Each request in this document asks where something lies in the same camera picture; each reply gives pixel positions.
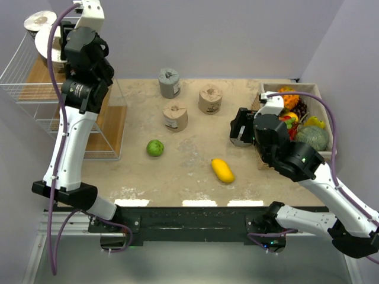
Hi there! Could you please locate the black paper towel roll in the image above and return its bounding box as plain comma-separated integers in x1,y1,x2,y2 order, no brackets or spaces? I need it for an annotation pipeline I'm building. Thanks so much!
23,10,57,36
34,25,69,74

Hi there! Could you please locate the brown paper towel roll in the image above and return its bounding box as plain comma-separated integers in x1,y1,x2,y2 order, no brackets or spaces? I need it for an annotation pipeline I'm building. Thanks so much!
198,84,223,115
162,101,188,133

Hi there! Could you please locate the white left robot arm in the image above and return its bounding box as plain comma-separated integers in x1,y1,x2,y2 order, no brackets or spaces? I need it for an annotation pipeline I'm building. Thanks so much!
31,27,123,232

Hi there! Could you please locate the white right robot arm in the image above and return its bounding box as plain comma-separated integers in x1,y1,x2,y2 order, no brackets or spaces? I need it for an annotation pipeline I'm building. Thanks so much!
230,108,378,259

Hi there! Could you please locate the grey paper towel roll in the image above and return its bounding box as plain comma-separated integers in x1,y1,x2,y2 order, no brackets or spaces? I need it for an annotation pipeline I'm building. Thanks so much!
230,125,254,147
158,68,181,99

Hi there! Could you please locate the yellow mango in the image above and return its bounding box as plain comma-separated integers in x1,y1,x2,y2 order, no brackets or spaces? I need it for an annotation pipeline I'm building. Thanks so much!
211,159,235,183

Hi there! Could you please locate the green grapes toy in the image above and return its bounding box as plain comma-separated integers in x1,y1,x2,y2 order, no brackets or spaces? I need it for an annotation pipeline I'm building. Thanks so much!
284,117,297,130

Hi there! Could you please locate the red strawberry toy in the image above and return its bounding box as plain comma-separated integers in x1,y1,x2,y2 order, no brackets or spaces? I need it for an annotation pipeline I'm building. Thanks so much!
279,112,299,140

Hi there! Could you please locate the orange pineapple toy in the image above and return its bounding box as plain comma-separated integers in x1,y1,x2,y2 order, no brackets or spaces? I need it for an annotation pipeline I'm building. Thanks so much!
278,86,300,111

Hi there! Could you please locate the dark purple grapes toy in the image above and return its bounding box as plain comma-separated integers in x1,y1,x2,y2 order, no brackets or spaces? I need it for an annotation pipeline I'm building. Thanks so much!
291,99,307,119

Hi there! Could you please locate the yellow pepper toy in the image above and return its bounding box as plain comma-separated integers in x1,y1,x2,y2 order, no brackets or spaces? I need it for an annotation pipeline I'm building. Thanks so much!
304,116,325,129

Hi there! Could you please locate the green melon toy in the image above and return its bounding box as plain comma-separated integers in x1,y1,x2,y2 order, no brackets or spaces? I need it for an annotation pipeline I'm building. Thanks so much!
295,125,329,151

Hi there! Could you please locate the wicker basket with liner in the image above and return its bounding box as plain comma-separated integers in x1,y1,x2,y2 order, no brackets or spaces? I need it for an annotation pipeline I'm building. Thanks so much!
251,82,333,161

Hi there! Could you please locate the green guava fruit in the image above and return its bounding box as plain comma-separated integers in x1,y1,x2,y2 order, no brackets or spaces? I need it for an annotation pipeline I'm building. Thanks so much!
146,140,164,157

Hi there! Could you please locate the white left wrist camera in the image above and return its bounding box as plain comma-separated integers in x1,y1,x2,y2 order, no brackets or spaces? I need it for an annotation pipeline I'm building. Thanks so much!
73,0,105,33

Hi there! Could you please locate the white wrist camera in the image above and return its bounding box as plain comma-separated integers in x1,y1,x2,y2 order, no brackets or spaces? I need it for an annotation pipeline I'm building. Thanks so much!
73,0,105,33
258,91,284,116

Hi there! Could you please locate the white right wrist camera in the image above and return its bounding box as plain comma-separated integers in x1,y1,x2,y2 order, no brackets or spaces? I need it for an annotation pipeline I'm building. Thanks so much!
258,91,284,116

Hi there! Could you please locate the white wire wooden shelf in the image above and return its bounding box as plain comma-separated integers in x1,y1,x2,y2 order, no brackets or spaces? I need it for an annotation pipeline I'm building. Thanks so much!
1,20,127,160

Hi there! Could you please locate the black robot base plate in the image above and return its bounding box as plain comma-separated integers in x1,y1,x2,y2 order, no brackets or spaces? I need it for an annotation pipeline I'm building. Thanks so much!
89,202,305,252

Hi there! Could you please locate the aluminium rail frame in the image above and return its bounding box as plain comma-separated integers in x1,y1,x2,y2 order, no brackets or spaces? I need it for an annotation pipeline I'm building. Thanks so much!
22,211,122,283

